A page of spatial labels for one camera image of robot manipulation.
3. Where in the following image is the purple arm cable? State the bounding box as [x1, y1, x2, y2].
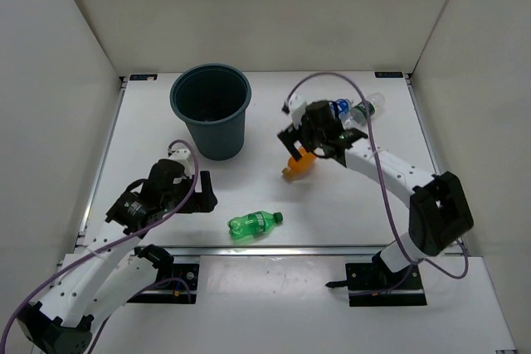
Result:
[0, 139, 196, 354]
[288, 72, 470, 280]

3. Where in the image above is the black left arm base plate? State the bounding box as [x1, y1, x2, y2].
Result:
[128, 257, 200, 305]

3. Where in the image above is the aluminium table edge rail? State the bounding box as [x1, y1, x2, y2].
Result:
[164, 245, 382, 257]

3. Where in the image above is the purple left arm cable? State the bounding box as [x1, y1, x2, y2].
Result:
[0, 139, 196, 354]

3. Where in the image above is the left corner table label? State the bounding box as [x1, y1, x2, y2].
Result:
[129, 74, 158, 81]

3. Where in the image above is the orange juice bottle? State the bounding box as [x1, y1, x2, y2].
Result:
[282, 147, 317, 181]

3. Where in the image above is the right corner table label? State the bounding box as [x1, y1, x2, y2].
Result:
[374, 71, 403, 79]

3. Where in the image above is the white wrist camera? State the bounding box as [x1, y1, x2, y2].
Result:
[168, 148, 195, 178]
[282, 94, 308, 129]

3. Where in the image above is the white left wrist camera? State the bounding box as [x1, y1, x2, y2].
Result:
[168, 148, 195, 178]

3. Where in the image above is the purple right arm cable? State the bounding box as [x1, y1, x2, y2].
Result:
[288, 72, 470, 280]

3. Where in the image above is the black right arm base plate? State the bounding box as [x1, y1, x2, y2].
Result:
[345, 263, 427, 308]

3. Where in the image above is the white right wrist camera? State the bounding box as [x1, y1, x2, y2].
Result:
[282, 94, 308, 129]

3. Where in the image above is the clear bottle blue label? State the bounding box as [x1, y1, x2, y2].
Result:
[329, 99, 353, 122]

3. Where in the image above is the green plastic soda bottle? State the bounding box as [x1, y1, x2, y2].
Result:
[227, 211, 284, 240]

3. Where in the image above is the clear bottle green label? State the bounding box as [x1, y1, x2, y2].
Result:
[340, 93, 385, 127]

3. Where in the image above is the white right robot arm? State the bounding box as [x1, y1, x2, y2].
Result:
[278, 97, 474, 290]

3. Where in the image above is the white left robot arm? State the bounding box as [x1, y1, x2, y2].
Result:
[16, 149, 217, 353]

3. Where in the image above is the corner table label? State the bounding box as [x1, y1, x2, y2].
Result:
[374, 71, 403, 79]
[129, 74, 158, 81]

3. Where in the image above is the dark teal plastic bin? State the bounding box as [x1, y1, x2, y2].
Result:
[169, 64, 251, 161]

